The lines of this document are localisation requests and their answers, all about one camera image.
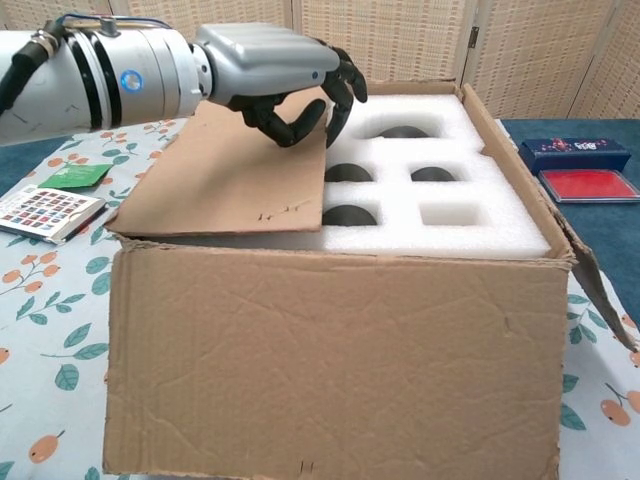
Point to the red ink pad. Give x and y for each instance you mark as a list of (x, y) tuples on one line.
[(590, 185)]

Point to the blue table cover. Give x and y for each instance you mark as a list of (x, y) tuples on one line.
[(610, 235)]

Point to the booklet with colourful squares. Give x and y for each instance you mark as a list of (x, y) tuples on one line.
[(47, 210)]

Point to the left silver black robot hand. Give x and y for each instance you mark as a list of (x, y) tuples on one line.
[(265, 65)]

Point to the navy blue oblong box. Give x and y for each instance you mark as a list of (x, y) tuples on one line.
[(575, 156)]

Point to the woven wooden folding screen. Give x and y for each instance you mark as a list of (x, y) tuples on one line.
[(400, 40)]

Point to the brown cardboard box red top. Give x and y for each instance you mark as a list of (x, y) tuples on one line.
[(340, 370)]

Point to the green paper packet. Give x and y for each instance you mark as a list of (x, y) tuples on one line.
[(75, 175)]

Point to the floral leaf fruit tablecloth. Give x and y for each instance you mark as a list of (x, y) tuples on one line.
[(50, 350)]

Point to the white foam insert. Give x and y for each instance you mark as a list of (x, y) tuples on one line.
[(500, 200)]

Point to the large dark round bowl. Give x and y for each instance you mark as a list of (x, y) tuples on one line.
[(405, 133)]

